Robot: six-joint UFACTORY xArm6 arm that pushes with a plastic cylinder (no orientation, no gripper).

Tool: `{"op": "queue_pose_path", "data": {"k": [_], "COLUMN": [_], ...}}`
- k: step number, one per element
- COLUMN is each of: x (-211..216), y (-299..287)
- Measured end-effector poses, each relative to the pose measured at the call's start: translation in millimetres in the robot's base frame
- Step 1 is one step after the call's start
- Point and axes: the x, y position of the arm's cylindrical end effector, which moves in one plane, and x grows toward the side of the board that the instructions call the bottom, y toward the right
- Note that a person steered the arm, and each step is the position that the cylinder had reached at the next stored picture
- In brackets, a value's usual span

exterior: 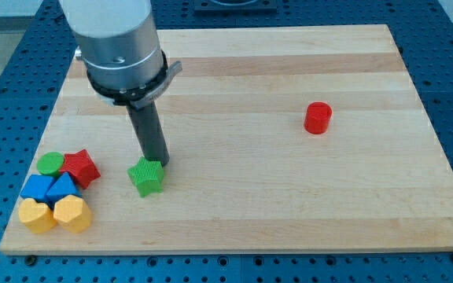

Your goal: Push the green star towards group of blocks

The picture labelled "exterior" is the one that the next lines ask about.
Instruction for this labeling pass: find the green cylinder block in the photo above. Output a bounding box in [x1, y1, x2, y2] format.
[36, 152, 64, 178]

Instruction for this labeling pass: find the yellow heart block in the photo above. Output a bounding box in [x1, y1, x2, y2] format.
[18, 198, 57, 233]

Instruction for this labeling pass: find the yellow hexagon block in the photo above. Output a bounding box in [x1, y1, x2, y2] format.
[53, 195, 93, 233]

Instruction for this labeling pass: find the blue triangle block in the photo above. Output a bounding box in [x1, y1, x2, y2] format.
[46, 173, 82, 204]

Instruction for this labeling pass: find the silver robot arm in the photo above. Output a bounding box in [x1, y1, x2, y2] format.
[59, 0, 182, 165]

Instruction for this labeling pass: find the red cylinder block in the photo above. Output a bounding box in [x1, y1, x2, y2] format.
[304, 101, 333, 134]

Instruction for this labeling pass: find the green star block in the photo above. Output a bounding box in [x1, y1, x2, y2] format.
[127, 157, 164, 197]

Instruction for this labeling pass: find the wooden board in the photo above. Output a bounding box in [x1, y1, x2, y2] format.
[0, 24, 453, 255]

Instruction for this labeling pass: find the black flange with metal clamp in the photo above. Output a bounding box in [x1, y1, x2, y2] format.
[75, 47, 182, 109]

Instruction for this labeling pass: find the blue cube block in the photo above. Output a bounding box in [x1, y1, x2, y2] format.
[20, 175, 55, 203]

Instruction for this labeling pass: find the red star block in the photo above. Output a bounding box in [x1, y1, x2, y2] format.
[59, 149, 101, 189]

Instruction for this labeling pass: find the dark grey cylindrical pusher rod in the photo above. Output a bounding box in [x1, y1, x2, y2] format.
[127, 102, 170, 167]

